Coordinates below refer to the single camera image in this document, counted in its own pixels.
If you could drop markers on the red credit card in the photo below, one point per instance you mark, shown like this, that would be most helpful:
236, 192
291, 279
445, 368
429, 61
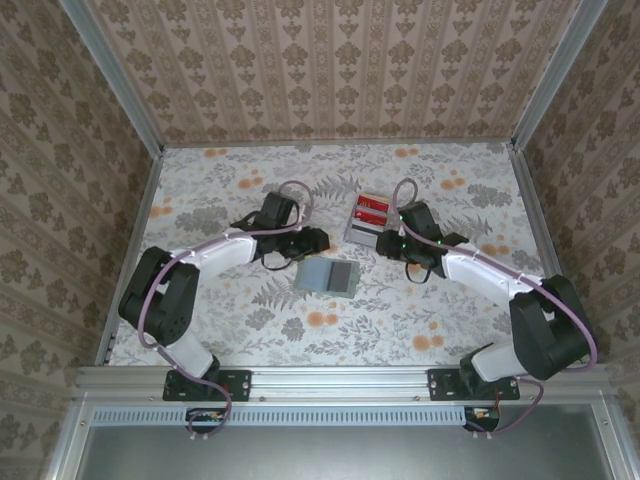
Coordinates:
372, 202
370, 217

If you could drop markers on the dark gray credit card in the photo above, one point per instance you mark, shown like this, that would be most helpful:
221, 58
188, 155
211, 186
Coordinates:
341, 277

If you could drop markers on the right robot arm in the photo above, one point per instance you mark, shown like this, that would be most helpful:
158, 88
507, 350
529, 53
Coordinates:
545, 325

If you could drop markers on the thin aluminium rail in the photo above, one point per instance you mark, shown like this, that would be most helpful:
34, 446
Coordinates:
340, 143

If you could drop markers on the pale green card holder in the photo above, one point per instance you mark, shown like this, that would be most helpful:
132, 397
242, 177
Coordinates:
312, 277

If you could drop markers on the red and grey box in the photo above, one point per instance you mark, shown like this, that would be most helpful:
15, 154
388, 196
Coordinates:
365, 235

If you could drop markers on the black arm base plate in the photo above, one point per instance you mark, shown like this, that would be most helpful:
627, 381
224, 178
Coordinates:
440, 385
240, 385

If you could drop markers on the aluminium frame post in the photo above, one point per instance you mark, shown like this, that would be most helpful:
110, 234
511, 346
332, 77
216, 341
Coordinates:
560, 75
115, 80

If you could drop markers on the wide aluminium frame rail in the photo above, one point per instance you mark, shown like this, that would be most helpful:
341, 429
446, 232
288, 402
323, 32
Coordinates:
340, 382

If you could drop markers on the small circuit board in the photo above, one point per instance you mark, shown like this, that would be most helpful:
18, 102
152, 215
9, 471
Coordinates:
482, 415
205, 416

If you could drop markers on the aluminium side rail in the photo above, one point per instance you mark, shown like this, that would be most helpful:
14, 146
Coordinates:
144, 210
547, 250

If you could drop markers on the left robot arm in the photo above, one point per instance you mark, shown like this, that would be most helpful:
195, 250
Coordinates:
160, 300

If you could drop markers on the grey metal sheet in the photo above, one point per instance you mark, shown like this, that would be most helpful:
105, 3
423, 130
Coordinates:
340, 455

